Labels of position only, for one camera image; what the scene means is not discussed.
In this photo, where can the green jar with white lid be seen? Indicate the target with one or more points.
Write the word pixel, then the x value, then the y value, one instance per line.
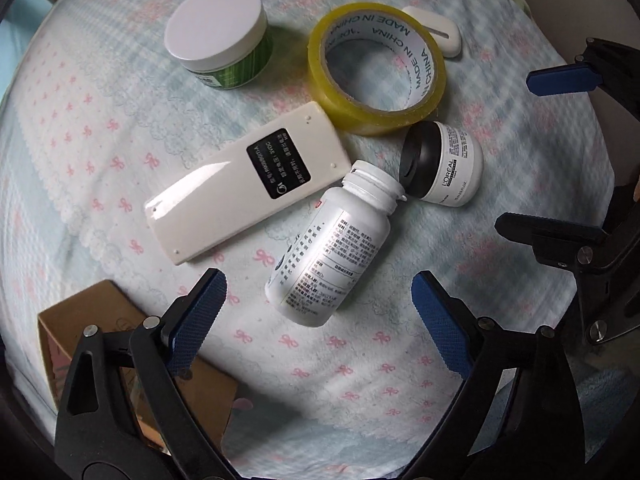
pixel 220 40

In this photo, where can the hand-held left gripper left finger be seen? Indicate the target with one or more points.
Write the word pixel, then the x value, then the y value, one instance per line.
pixel 197 322

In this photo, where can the white remote control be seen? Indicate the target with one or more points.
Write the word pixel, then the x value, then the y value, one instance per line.
pixel 245 182

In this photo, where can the white pill bottle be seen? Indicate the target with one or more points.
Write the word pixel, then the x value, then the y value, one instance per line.
pixel 332 250

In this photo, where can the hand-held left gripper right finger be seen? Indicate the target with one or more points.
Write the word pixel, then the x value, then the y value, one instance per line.
pixel 442 325

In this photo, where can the yellow tape roll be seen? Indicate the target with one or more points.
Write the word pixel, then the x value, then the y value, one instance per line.
pixel 377 67

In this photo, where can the brown cardboard box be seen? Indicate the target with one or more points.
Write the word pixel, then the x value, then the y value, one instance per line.
pixel 100 310

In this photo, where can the small white plastic device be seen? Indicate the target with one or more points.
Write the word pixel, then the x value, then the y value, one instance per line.
pixel 435 30

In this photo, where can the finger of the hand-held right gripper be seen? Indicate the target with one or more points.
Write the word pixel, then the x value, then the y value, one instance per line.
pixel 550 234
pixel 560 80

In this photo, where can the printed blanket with pink bows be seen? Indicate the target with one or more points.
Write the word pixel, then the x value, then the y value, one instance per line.
pixel 100 160

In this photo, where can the white jar with black lid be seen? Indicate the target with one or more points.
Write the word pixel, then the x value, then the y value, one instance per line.
pixel 445 162

